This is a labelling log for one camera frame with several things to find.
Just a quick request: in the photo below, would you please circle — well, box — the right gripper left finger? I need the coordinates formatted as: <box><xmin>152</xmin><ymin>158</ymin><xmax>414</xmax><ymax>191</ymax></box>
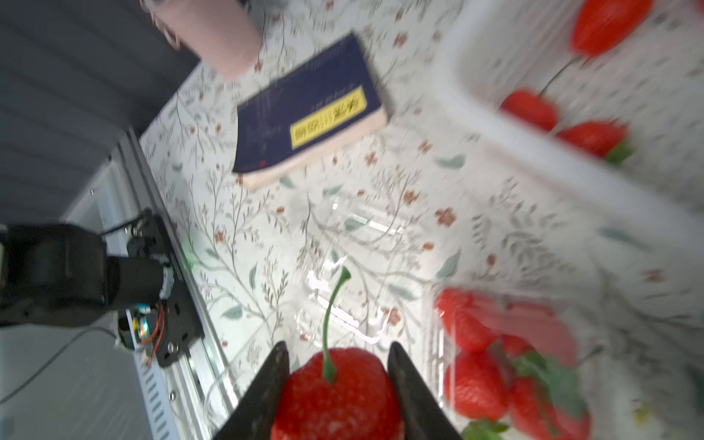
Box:
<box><xmin>213</xmin><ymin>341</ymin><xmax>290</xmax><ymax>440</ymax></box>

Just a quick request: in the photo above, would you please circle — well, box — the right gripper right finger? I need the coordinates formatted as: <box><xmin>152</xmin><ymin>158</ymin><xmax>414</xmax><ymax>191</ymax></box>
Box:
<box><xmin>387</xmin><ymin>342</ymin><xmax>461</xmax><ymax>440</ymax></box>

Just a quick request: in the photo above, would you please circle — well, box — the clear clamshell container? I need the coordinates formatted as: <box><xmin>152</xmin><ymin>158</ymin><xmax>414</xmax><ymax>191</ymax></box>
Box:
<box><xmin>299</xmin><ymin>195</ymin><xmax>432</xmax><ymax>354</ymax></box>
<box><xmin>425</xmin><ymin>285</ymin><xmax>704</xmax><ymax>440</ymax></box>

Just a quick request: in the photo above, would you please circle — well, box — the red strawberry basket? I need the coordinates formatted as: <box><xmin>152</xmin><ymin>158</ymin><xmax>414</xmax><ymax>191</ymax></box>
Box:
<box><xmin>557</xmin><ymin>120</ymin><xmax>634</xmax><ymax>165</ymax></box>
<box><xmin>571</xmin><ymin>0</ymin><xmax>655</xmax><ymax>58</ymax></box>
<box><xmin>499</xmin><ymin>57</ymin><xmax>581</xmax><ymax>133</ymax></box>
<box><xmin>271</xmin><ymin>267</ymin><xmax>405</xmax><ymax>440</ymax></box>

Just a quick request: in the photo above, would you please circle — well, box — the white plastic perforated basket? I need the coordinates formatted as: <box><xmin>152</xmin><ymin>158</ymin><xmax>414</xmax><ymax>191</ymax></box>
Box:
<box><xmin>434</xmin><ymin>1</ymin><xmax>703</xmax><ymax>260</ymax></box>

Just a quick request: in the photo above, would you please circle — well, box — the red strawberry top basket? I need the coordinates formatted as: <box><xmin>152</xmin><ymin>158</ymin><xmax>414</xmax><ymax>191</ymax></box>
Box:
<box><xmin>571</xmin><ymin>0</ymin><xmax>655</xmax><ymax>58</ymax></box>

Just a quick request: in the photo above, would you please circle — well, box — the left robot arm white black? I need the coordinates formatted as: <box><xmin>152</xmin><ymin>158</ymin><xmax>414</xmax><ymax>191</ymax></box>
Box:
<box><xmin>1</xmin><ymin>224</ymin><xmax>174</xmax><ymax>327</ymax></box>

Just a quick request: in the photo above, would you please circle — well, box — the dark blue booklet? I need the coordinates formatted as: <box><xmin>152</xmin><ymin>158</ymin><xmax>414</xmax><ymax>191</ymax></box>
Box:
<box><xmin>232</xmin><ymin>33</ymin><xmax>389</xmax><ymax>189</ymax></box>

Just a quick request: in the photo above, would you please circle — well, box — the pink cup with markers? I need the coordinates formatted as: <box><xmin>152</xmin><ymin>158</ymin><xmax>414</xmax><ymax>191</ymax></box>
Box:
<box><xmin>140</xmin><ymin>0</ymin><xmax>262</xmax><ymax>80</ymax></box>

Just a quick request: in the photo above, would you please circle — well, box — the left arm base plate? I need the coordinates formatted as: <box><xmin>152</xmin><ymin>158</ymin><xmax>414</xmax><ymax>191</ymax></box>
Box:
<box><xmin>117</xmin><ymin>210</ymin><xmax>205</xmax><ymax>368</ymax></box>

